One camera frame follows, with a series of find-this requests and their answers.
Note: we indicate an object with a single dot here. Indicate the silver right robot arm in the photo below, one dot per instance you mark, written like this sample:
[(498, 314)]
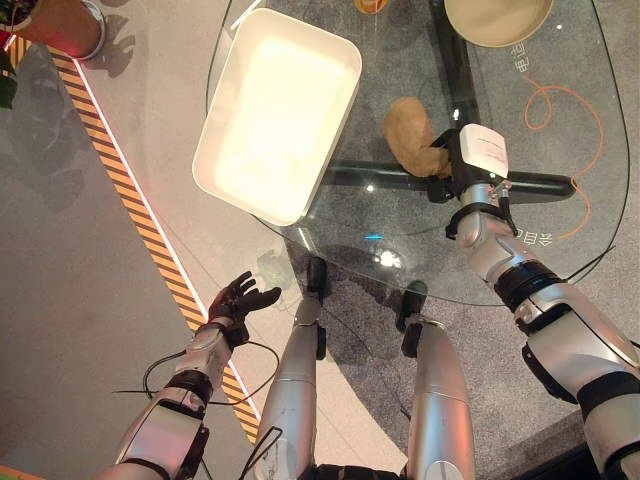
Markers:
[(575, 345)]

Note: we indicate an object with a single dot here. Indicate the black robot torso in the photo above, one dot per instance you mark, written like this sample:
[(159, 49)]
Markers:
[(360, 472)]

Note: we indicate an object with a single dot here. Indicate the dark left robot foot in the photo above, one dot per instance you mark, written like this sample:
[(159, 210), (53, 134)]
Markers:
[(316, 275)]

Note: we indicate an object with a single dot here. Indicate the black right robot hand white plate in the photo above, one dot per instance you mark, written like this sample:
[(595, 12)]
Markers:
[(480, 150)]

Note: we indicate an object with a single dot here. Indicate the beige round bowl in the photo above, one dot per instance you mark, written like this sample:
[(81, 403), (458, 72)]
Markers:
[(495, 22)]

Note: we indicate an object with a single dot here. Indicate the brown plant pot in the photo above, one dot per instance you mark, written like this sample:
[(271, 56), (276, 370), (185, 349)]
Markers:
[(60, 25)]

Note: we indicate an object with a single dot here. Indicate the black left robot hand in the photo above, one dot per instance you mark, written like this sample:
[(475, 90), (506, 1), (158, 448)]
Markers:
[(234, 303)]

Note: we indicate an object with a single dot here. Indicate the dark robot foot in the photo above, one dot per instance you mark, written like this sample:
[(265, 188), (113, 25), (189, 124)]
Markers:
[(412, 300), (316, 275)]

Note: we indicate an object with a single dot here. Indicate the black cross table base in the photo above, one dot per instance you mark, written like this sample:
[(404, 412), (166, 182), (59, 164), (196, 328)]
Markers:
[(380, 175)]

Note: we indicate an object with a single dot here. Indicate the dark right robot foot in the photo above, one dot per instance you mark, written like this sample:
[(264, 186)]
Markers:
[(412, 300)]

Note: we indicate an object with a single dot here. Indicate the silver left robot leg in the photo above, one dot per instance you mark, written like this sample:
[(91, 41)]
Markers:
[(292, 390)]

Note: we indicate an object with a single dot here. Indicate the silver robot leg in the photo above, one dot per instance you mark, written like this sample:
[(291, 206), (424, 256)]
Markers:
[(442, 400), (292, 390)]

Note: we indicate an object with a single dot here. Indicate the brown cloth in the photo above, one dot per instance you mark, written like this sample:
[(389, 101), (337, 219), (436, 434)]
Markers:
[(412, 137)]

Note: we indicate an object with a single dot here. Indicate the yellow black hazard tape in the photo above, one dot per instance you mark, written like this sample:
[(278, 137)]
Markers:
[(125, 200)]

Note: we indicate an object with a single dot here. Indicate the orange round object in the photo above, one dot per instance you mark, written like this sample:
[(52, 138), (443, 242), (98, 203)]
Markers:
[(369, 5)]

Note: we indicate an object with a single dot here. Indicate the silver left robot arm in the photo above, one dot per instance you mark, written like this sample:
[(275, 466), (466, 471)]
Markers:
[(170, 425)]

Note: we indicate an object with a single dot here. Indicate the white rectangular plastic basket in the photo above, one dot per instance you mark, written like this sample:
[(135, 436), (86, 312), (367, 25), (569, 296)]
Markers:
[(280, 120)]

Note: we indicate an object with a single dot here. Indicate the silver right robot leg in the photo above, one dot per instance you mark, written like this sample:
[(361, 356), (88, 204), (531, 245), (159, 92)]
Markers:
[(442, 400)]

